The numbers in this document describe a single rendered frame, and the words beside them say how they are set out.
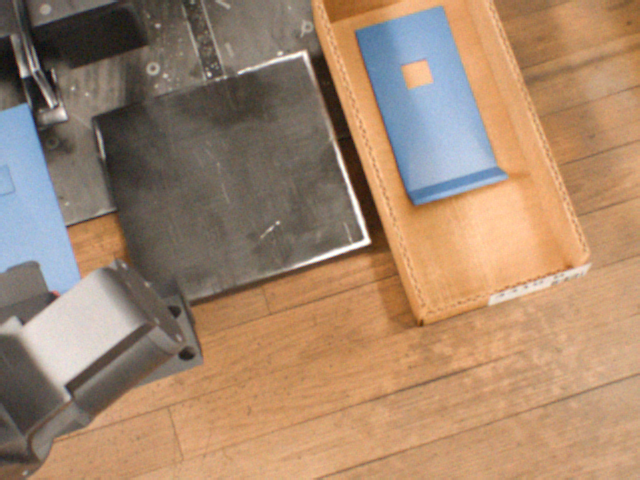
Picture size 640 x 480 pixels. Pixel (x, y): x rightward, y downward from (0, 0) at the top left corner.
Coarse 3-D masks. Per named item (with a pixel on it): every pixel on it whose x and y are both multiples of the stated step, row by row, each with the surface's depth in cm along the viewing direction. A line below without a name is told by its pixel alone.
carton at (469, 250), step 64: (320, 0) 87; (384, 0) 92; (448, 0) 93; (512, 64) 85; (384, 128) 91; (512, 128) 90; (384, 192) 83; (512, 192) 89; (448, 256) 88; (512, 256) 88; (576, 256) 83
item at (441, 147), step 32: (384, 32) 92; (416, 32) 92; (448, 32) 92; (384, 64) 92; (448, 64) 91; (384, 96) 91; (416, 96) 91; (448, 96) 91; (416, 128) 90; (448, 128) 90; (480, 128) 90; (416, 160) 90; (448, 160) 90; (480, 160) 89; (416, 192) 88; (448, 192) 86
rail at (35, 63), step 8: (16, 0) 86; (16, 8) 86; (24, 8) 86; (24, 16) 85; (24, 24) 85; (24, 32) 85; (32, 32) 86; (24, 40) 85; (32, 40) 85; (32, 48) 85; (32, 56) 85; (40, 56) 86; (32, 64) 84; (40, 64) 85
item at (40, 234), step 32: (0, 128) 83; (32, 128) 83; (0, 160) 83; (32, 160) 82; (32, 192) 82; (0, 224) 81; (32, 224) 81; (64, 224) 82; (0, 256) 81; (32, 256) 81; (64, 256) 81; (64, 288) 80
